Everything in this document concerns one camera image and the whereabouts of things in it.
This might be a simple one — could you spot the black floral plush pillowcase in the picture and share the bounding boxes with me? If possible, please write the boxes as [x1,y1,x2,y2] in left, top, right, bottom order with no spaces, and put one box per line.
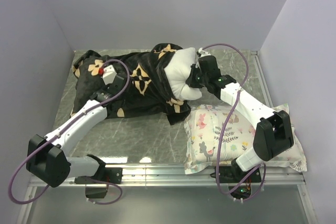
[70,43,191,125]

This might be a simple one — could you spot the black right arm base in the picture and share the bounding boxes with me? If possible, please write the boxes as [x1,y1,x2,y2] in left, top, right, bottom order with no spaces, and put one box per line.
[211,165,266,203]

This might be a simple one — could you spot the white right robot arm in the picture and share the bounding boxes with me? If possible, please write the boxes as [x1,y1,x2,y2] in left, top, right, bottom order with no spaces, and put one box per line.
[184,83,296,182]

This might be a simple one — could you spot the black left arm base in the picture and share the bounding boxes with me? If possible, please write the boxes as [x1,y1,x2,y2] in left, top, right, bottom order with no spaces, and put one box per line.
[74,167,123,205]

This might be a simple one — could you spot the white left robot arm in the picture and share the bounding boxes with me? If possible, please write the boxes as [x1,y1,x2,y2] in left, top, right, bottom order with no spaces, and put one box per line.
[26,74,130,188]

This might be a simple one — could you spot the white animal print pillow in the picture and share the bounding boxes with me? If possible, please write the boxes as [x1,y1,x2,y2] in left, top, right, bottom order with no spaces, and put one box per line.
[184,104,307,175]

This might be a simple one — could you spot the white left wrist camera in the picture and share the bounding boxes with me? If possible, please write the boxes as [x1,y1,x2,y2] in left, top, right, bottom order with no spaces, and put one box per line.
[98,65,117,85]

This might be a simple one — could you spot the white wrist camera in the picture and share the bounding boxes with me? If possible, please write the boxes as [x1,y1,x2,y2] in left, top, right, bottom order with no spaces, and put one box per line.
[197,48,211,58]
[98,65,117,85]

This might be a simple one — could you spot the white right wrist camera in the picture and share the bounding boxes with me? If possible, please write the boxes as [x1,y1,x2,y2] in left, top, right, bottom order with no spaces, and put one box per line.
[197,48,211,58]

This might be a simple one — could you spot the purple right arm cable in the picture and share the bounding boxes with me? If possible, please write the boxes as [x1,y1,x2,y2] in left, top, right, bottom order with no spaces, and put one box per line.
[201,42,266,203]

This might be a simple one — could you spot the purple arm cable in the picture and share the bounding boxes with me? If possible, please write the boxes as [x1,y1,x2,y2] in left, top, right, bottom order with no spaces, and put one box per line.
[201,42,266,203]
[8,59,131,205]

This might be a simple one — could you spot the aluminium side rail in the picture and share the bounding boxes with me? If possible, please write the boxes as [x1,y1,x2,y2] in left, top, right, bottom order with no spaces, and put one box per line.
[251,51,273,107]

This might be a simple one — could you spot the aluminium mounting rail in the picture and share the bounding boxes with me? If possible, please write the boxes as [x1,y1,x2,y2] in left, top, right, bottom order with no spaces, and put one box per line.
[28,165,307,188]

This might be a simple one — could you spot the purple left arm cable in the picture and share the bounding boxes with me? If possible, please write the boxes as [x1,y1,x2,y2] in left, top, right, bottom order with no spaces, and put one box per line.
[8,59,131,205]

